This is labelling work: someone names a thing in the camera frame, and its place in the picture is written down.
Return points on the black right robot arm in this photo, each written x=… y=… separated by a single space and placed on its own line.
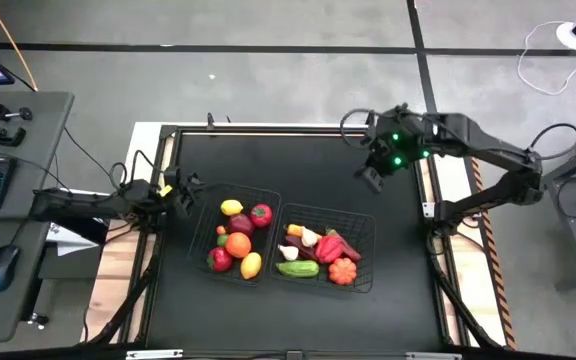
x=488 y=145

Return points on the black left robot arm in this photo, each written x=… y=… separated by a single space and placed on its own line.
x=78 y=205

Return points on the white metal bracket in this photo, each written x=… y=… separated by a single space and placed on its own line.
x=428 y=210

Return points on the silver metal bracket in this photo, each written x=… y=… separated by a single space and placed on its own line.
x=433 y=356
x=155 y=354

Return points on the small red green fruit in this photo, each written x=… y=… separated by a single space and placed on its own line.
x=221 y=230

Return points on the dark maroon apple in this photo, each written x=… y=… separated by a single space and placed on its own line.
x=240 y=223

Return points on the red bell pepper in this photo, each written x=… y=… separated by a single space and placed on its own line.
x=329 y=248

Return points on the orange pumpkin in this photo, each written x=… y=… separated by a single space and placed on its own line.
x=342 y=271

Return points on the black clip post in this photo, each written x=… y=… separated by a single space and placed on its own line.
x=210 y=122

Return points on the grey desk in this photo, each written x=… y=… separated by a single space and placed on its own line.
x=38 y=160

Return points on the yellow lemon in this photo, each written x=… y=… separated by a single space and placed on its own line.
x=251 y=265
x=231 y=207

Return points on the white papers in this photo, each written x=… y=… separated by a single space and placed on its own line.
x=68 y=245

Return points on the black caster knob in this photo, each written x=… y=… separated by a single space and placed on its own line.
x=38 y=319

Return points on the orange fruit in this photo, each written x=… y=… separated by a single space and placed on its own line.
x=238 y=245

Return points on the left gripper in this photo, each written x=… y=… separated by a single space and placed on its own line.
x=173 y=197

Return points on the black table frame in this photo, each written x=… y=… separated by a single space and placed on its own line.
x=293 y=132

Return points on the black computer mouse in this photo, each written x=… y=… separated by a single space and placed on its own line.
x=2 y=267

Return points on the orange black hazard tape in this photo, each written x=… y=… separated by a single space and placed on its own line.
x=495 y=265

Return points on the green lime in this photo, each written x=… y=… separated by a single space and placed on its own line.
x=222 y=240

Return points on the green cucumber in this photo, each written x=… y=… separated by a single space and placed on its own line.
x=298 y=268

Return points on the red tomato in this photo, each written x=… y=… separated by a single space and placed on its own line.
x=261 y=215

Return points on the round red fruit green calyx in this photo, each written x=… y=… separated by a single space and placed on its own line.
x=219 y=259

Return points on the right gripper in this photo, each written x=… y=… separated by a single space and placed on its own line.
x=408 y=142

